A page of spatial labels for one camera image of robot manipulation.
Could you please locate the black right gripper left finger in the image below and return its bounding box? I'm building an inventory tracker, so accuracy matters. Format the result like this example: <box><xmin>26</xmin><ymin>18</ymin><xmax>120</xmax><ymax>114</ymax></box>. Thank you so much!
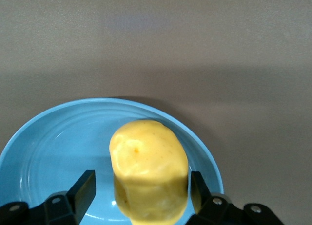
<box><xmin>0</xmin><ymin>170</ymin><xmax>96</xmax><ymax>225</ymax></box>

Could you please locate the brown table cover sheet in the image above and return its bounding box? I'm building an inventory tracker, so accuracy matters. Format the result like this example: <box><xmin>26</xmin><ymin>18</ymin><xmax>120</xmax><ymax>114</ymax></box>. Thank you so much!
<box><xmin>0</xmin><ymin>0</ymin><xmax>312</xmax><ymax>225</ymax></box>

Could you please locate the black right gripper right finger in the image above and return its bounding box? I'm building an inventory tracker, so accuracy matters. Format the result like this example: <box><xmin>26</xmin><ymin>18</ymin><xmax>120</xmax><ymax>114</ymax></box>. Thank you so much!
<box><xmin>191</xmin><ymin>171</ymin><xmax>286</xmax><ymax>225</ymax></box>

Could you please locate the light blue plate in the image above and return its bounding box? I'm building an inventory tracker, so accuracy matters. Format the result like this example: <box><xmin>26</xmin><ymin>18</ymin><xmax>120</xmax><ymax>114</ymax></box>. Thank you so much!
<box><xmin>0</xmin><ymin>97</ymin><xmax>225</xmax><ymax>225</ymax></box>

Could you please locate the yellow potato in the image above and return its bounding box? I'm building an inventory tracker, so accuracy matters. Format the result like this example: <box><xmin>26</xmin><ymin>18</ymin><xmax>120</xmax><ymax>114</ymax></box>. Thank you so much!
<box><xmin>109</xmin><ymin>119</ymin><xmax>190</xmax><ymax>225</ymax></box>

